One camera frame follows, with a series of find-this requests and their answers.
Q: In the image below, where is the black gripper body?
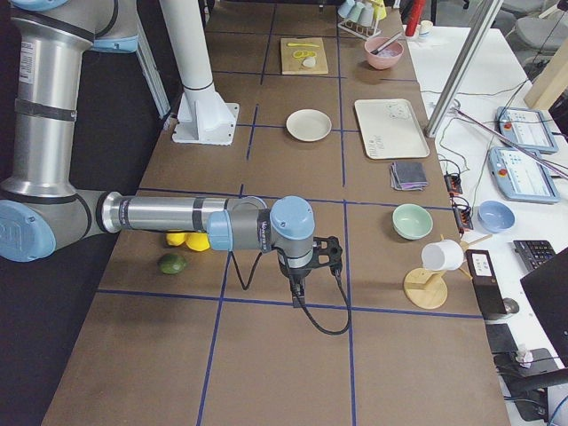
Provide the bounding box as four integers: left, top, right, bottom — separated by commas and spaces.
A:
288, 268, 309, 293

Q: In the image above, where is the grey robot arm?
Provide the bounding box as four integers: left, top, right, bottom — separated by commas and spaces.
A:
1, 2, 162, 315

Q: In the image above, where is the white rectangular tray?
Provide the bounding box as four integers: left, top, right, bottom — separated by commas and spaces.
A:
354, 99, 430, 160

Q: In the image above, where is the yellow lemon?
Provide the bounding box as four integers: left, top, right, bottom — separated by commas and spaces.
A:
165, 232, 187, 247
185, 233, 210, 252

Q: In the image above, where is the wooden mug stand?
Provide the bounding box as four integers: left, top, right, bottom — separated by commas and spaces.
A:
403, 234, 492, 310

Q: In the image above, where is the green bowl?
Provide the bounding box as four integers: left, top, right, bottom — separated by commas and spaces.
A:
392, 204, 433, 241

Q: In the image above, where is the green avocado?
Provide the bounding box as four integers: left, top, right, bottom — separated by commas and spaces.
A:
157, 253, 187, 275

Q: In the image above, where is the grey folded cloth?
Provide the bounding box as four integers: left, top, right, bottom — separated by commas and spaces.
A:
390, 161, 429, 191

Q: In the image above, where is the white mug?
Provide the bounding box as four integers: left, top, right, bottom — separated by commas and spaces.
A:
421, 240, 465, 271

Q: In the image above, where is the beige round plate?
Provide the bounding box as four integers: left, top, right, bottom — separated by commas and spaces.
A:
286, 109, 332, 142

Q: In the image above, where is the orange circuit board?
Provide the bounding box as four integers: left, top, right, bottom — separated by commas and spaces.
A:
444, 173, 474, 235

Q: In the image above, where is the black box device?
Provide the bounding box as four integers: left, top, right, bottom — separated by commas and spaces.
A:
465, 249, 507, 320

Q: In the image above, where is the blue bowl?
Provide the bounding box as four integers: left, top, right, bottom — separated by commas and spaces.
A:
477, 201, 516, 233

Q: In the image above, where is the black computer mouse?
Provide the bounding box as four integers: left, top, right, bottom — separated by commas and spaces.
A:
502, 297, 520, 315

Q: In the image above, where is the bamboo cutting board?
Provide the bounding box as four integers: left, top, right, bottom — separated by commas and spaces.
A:
280, 37, 328, 75

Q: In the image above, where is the yellow plastic knife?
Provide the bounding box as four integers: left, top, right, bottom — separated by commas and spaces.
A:
287, 42, 320, 48

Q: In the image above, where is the black keyboard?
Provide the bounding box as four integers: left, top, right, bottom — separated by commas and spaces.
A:
513, 240, 556, 272

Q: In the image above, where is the pink bowl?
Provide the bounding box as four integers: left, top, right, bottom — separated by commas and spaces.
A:
364, 36, 405, 70

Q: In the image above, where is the near teach pendant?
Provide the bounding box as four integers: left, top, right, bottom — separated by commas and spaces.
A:
488, 146, 560, 204

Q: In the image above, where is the teach pendant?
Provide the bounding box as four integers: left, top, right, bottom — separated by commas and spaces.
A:
496, 106, 558, 154
488, 146, 560, 204

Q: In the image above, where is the light blue cup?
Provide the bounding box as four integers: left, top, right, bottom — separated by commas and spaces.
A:
358, 4, 375, 28

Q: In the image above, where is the grey blue cup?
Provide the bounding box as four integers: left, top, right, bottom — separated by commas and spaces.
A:
337, 0, 356, 19

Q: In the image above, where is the far teach pendant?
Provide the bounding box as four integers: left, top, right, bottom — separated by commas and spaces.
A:
496, 106, 558, 154

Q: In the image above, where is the yellow cup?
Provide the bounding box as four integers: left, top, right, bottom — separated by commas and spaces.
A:
371, 0, 387, 21

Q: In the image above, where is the paper cup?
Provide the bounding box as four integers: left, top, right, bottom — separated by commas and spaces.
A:
418, 20, 434, 42

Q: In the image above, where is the red bottle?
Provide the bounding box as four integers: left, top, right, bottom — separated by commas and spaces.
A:
405, 0, 426, 37

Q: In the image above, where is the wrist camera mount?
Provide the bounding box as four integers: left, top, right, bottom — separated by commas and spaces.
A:
308, 236, 343, 277

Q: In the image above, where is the white pillar mount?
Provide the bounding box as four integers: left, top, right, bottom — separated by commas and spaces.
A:
160, 0, 240, 146

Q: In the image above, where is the metal handled brush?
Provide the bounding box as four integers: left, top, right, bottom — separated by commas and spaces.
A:
370, 31, 403, 55

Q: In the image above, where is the white wire cup rack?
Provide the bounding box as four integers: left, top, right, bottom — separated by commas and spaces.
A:
337, 20, 382, 40

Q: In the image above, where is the aluminium frame post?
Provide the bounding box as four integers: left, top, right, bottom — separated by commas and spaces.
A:
424, 0, 503, 138

